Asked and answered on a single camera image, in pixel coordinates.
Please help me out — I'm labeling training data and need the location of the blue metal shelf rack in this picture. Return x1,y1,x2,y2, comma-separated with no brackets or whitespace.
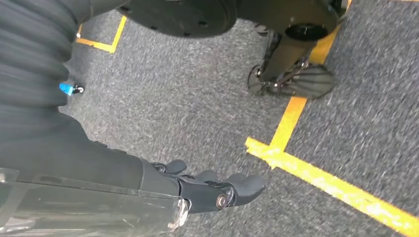
59,81,85,97

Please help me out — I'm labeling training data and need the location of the yellow floor tape square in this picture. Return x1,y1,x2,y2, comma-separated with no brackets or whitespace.
245,0,419,237
75,15,127,54

